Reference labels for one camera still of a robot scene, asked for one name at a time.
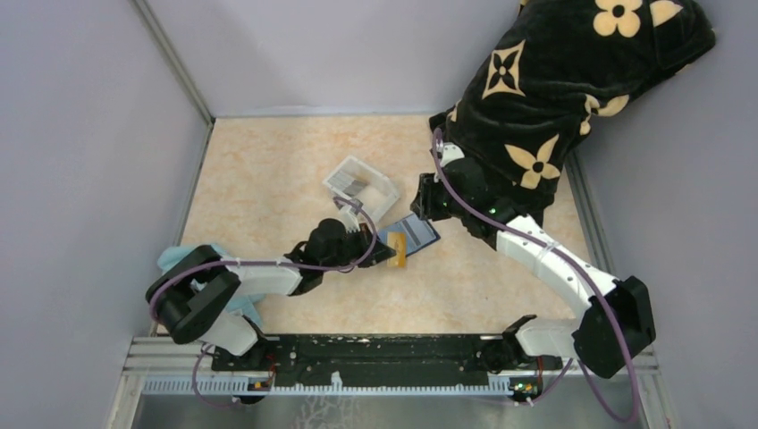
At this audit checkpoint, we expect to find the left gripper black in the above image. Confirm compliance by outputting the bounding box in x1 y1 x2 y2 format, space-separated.
321 221 395 272

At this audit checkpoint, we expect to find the navy blue card holder wallet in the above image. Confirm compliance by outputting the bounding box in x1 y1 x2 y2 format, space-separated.
379 214 441 257

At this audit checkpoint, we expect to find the gold credit card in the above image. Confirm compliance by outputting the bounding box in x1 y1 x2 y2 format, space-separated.
386 231 407 268

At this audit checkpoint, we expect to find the white plastic card box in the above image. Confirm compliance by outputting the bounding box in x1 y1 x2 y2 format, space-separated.
322 156 400 223

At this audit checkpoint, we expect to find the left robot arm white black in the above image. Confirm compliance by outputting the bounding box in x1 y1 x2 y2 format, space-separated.
146 218 398 370

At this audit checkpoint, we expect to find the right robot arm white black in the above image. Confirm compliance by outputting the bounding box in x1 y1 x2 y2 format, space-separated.
410 142 656 379

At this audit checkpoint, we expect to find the grey card stack in box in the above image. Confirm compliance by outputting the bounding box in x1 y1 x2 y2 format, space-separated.
326 170 368 198

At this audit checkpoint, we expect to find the light blue cloth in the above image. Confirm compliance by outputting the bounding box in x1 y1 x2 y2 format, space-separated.
156 245 265 325

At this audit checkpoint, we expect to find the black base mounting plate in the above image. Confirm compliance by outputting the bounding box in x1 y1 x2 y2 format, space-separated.
212 334 563 388

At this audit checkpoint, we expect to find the black floral patterned pillow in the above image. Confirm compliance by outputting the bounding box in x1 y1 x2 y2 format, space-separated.
429 0 716 223

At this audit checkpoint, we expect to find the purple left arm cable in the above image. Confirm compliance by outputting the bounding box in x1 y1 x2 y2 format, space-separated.
147 196 379 409

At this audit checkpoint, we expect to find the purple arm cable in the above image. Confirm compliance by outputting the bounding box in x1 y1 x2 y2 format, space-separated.
147 196 379 409
430 127 644 425

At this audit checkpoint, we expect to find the aluminium side rail right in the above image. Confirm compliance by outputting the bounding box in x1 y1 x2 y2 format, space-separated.
566 153 616 274

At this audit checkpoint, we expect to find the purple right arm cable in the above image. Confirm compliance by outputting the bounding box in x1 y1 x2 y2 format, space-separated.
430 127 644 425

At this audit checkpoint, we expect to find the aluminium front rail frame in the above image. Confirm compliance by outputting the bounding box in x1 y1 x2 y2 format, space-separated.
121 334 660 397

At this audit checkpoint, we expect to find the aluminium corner post left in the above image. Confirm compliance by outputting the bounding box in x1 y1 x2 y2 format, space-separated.
129 0 215 127

